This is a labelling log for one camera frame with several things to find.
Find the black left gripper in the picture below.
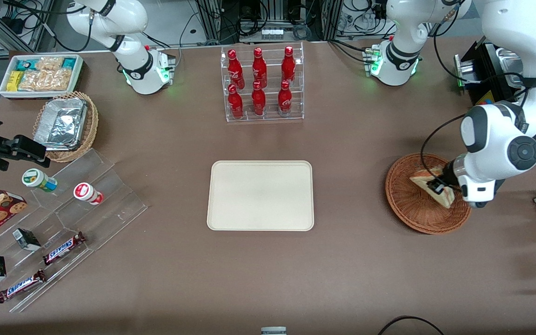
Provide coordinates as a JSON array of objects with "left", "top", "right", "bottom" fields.
[{"left": 428, "top": 156, "right": 467, "bottom": 195}]

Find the triangular sandwich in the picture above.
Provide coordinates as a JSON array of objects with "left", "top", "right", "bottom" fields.
[{"left": 409, "top": 167, "right": 455, "bottom": 209}]

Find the round brown wicker basket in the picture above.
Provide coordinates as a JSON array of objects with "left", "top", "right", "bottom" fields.
[{"left": 385, "top": 153, "right": 473, "bottom": 235}]

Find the aluminium foil tray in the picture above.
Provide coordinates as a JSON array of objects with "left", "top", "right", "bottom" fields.
[{"left": 33, "top": 97, "right": 88, "bottom": 151}]

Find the light wicker basket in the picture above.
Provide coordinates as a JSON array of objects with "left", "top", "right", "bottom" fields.
[{"left": 33, "top": 91, "right": 99, "bottom": 163}]

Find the cream rectangular tray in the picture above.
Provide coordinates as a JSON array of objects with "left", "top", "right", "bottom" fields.
[{"left": 207, "top": 161, "right": 315, "bottom": 232}]

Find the green lid yogurt cup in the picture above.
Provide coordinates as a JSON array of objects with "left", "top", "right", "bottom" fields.
[{"left": 21, "top": 168, "right": 58, "bottom": 193}]

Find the white rectangular snack bin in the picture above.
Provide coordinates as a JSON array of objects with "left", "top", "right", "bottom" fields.
[{"left": 0, "top": 54, "right": 84, "bottom": 100}]

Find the yellow snack packet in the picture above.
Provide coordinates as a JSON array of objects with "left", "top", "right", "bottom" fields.
[{"left": 6, "top": 70, "right": 25, "bottom": 92}]

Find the large clear cracker bag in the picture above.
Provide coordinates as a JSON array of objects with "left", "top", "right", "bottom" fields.
[{"left": 19, "top": 69, "right": 72, "bottom": 92}]

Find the red lid yogurt cup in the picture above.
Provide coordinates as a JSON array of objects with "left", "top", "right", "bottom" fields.
[{"left": 73, "top": 182, "right": 105, "bottom": 206}]

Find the small clear cracker bag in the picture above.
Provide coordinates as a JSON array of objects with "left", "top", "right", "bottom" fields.
[{"left": 35, "top": 56, "right": 65, "bottom": 73}]

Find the snickers bar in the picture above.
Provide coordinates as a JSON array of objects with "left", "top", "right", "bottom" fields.
[
  {"left": 0, "top": 269, "right": 47, "bottom": 304},
  {"left": 42, "top": 231, "right": 86, "bottom": 266}
]

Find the clear acrylic stepped stand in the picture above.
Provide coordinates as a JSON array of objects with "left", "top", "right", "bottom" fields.
[{"left": 0, "top": 148, "right": 149, "bottom": 314}]

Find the black sealing machine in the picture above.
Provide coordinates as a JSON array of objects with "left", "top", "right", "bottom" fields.
[{"left": 454, "top": 40, "right": 536, "bottom": 161}]

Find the steel pan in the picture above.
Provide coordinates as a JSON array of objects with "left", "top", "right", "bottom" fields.
[{"left": 495, "top": 46, "right": 525, "bottom": 79}]

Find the red cola bottle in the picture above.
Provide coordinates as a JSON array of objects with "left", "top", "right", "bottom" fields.
[
  {"left": 277, "top": 80, "right": 293, "bottom": 116},
  {"left": 251, "top": 81, "right": 267, "bottom": 117},
  {"left": 252, "top": 47, "right": 268, "bottom": 88},
  {"left": 228, "top": 84, "right": 244, "bottom": 120},
  {"left": 228, "top": 49, "right": 245, "bottom": 89},
  {"left": 281, "top": 46, "right": 296, "bottom": 84}
]

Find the clear acrylic bottle rack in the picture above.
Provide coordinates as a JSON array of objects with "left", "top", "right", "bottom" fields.
[{"left": 221, "top": 42, "right": 305, "bottom": 123}]

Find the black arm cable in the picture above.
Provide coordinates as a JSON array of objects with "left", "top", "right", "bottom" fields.
[{"left": 420, "top": 0, "right": 536, "bottom": 183}]

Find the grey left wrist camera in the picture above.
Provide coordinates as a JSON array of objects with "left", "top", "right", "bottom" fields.
[{"left": 461, "top": 182, "right": 497, "bottom": 209}]

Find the black table cable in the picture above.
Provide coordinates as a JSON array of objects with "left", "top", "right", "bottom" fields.
[{"left": 378, "top": 315, "right": 445, "bottom": 335}]

